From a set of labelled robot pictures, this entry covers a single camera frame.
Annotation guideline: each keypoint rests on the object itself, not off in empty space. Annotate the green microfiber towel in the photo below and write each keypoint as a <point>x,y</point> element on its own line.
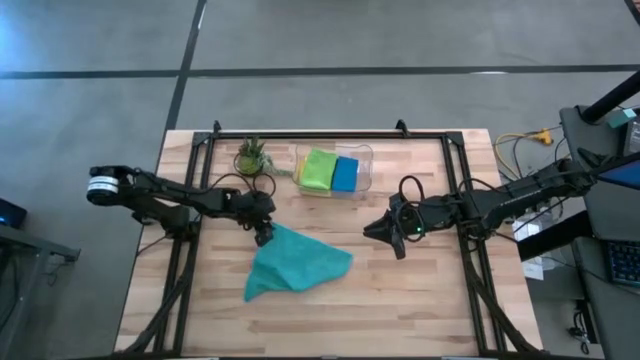
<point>319,170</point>

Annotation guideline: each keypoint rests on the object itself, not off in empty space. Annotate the potted succulent plant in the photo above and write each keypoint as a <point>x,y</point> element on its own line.
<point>249,162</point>

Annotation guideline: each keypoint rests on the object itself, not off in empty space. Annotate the grey metal stand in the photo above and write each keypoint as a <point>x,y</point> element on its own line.
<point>30,245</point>

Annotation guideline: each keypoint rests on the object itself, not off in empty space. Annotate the black keyboard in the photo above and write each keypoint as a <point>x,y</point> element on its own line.
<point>625,262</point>

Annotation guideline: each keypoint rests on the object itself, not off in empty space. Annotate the yellow microfiber towel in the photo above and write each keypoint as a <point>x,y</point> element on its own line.
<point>298,175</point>

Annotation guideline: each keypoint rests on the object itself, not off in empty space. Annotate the black monitor blue screen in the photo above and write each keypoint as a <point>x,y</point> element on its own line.
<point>625,175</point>

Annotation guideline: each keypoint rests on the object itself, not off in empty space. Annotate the black round pole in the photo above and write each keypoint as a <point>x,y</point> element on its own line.
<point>612,97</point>

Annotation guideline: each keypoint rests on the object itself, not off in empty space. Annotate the dark electronic device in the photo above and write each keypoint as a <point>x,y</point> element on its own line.
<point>12,215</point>

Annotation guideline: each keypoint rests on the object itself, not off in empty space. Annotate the grey desk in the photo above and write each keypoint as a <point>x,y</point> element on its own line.
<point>620,320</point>

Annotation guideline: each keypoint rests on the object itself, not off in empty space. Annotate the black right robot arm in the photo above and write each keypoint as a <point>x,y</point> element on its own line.
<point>510,200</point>

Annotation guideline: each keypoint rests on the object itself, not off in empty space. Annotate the small teal box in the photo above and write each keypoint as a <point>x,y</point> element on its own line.
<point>621,118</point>

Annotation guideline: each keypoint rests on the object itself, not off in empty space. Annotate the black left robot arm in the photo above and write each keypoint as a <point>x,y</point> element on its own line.
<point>175,195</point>

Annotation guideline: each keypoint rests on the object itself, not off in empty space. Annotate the black support bar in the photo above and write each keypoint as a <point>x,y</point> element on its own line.
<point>545,247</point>

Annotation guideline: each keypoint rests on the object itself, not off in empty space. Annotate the blue microfiber towel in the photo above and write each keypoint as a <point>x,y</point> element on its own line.
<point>345,174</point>

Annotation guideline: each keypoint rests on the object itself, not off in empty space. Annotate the black aluminium table frame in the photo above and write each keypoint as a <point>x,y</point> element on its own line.
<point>230,135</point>

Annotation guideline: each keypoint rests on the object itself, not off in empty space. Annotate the white paper sheet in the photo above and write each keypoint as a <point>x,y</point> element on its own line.
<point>532,270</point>

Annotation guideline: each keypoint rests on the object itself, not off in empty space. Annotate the clear plastic bin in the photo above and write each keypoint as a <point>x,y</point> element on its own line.
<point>366,170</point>

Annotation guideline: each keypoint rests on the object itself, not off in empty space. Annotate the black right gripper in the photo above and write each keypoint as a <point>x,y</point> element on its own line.
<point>420,215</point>

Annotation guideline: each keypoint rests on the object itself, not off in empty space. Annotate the teal microfiber towel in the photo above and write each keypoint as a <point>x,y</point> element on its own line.
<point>295,262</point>

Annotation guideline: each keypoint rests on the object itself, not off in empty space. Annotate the black stand leg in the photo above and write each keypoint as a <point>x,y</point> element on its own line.
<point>636,7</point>

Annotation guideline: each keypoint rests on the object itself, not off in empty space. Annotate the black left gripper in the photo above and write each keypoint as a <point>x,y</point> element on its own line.
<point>257,210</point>

